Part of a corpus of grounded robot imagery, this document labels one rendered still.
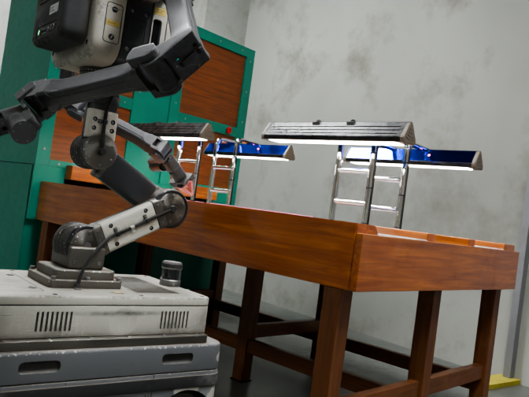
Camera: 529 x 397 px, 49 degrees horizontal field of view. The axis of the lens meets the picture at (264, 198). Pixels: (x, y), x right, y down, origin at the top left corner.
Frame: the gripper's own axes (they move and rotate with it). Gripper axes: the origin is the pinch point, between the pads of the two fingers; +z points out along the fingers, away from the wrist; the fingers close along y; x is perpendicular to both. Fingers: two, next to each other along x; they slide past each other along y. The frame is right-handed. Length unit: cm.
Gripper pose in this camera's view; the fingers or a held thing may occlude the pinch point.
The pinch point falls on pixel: (191, 193)
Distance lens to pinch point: 253.1
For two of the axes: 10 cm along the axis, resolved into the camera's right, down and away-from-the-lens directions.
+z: 4.3, 7.2, 5.5
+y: -7.4, -0.7, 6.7
